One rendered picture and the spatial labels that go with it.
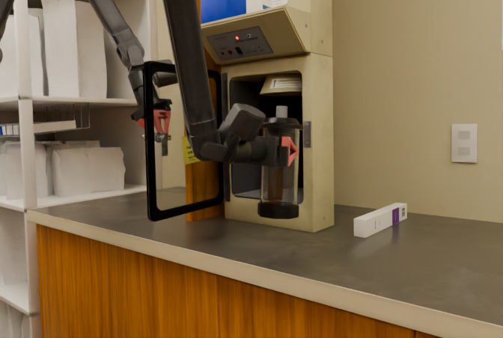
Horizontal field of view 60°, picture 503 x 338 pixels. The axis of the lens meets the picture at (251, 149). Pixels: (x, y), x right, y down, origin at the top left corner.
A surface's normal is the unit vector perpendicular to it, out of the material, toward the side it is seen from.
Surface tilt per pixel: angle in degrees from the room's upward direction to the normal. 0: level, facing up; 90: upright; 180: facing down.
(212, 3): 90
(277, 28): 135
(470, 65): 90
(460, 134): 90
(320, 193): 90
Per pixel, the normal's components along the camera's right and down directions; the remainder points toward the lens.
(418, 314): -0.64, 0.06
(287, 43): -0.43, 0.75
